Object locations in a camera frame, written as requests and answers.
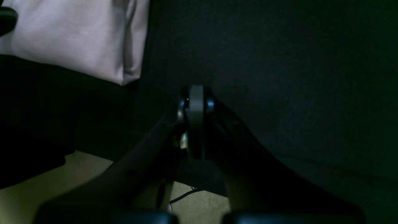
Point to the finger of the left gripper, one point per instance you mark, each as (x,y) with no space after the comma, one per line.
(8,20)

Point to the pale pink T-shirt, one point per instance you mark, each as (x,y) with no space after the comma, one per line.
(101,38)

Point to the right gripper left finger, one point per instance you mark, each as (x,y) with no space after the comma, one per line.
(136,189)

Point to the black table cloth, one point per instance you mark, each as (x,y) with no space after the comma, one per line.
(315,81)

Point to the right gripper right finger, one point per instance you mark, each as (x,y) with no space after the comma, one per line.
(261,189)

